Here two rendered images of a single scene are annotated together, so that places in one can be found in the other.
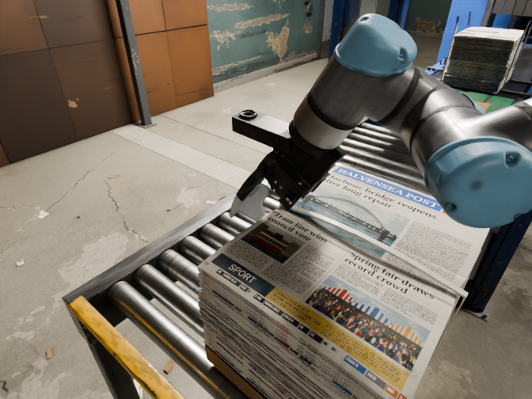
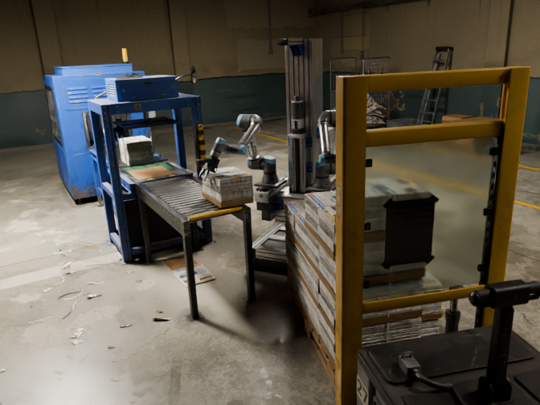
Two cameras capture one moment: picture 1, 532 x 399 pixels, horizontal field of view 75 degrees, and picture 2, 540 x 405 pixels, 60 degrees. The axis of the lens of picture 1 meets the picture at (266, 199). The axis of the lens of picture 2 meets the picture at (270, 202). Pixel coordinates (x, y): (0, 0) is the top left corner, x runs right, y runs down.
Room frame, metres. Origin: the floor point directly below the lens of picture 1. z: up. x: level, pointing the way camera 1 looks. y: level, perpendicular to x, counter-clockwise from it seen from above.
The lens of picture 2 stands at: (-1.29, 3.14, 1.95)
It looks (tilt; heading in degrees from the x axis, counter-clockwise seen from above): 18 degrees down; 292
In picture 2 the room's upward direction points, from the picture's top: 2 degrees counter-clockwise
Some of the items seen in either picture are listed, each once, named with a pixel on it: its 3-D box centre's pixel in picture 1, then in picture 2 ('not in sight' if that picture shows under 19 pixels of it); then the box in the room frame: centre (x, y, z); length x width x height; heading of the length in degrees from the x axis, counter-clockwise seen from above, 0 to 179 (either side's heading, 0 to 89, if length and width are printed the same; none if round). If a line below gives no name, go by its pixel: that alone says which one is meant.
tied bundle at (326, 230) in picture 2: not in sight; (356, 230); (-0.81, 0.62, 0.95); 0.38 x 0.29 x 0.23; 33
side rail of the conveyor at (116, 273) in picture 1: (272, 189); (158, 206); (0.98, -0.02, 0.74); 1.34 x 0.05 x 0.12; 141
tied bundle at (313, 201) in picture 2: not in sight; (339, 214); (-0.65, 0.37, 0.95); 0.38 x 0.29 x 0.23; 34
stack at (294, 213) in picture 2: not in sight; (332, 280); (-0.58, 0.26, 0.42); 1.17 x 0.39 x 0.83; 123
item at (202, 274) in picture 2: not in sight; (194, 274); (0.85, -0.25, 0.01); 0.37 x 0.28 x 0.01; 141
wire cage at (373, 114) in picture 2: not in sight; (358, 95); (0.86, -8.18, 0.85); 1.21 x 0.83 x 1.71; 141
